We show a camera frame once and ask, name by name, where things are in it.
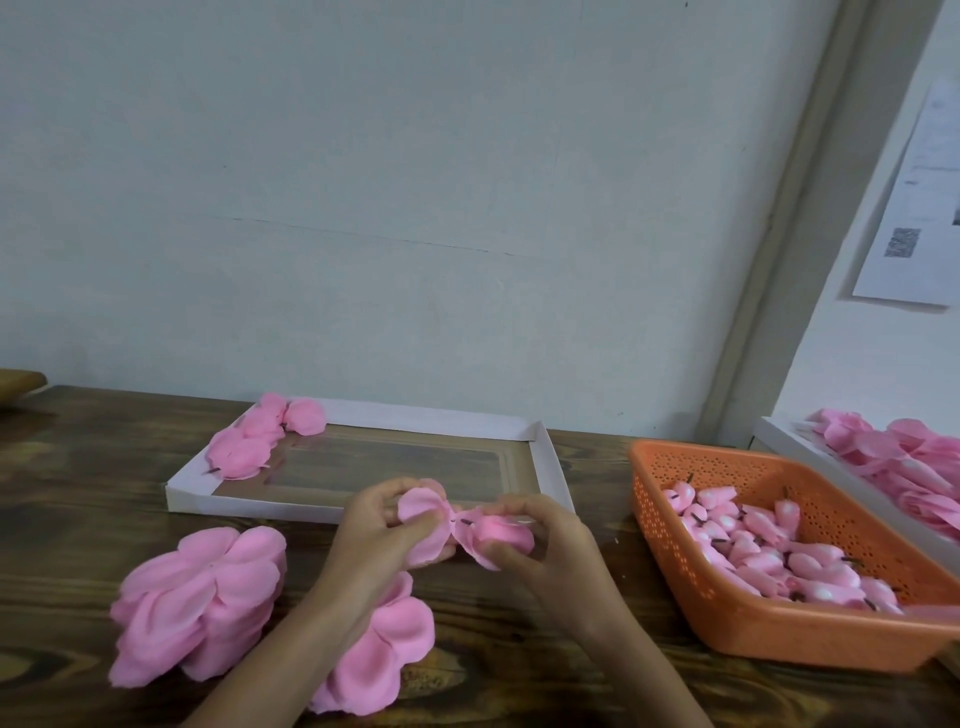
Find group of finished pink roses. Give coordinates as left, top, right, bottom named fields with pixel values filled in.
left=204, top=394, right=329, bottom=482

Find white paper notice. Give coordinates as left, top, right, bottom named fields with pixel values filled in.
left=853, top=75, right=960, bottom=309

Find person's right hand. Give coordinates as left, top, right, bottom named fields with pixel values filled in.
left=477, top=495, right=635, bottom=644

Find white shallow tray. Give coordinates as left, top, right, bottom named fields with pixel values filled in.
left=165, top=397, right=576, bottom=527

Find stack of pink petals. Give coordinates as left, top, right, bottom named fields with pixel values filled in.
left=108, top=525, right=288, bottom=689
left=307, top=570, right=437, bottom=717

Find orange plastic basket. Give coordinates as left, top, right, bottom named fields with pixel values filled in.
left=630, top=439, right=960, bottom=674

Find pink rose being assembled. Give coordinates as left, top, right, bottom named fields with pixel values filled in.
left=396, top=483, right=537, bottom=572

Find person's left hand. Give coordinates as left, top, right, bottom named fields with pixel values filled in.
left=318, top=477, right=461, bottom=624

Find person's left forearm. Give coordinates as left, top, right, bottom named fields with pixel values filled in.
left=184, top=588, right=389, bottom=728

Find pink rose buds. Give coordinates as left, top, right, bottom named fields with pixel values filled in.
left=664, top=480, right=960, bottom=624

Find pile of pink petals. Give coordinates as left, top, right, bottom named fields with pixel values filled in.
left=805, top=408, right=960, bottom=545

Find grey door frame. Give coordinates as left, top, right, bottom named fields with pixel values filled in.
left=697, top=0, right=924, bottom=447

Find person's right forearm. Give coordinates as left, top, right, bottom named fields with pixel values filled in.
left=570, top=607, right=716, bottom=728

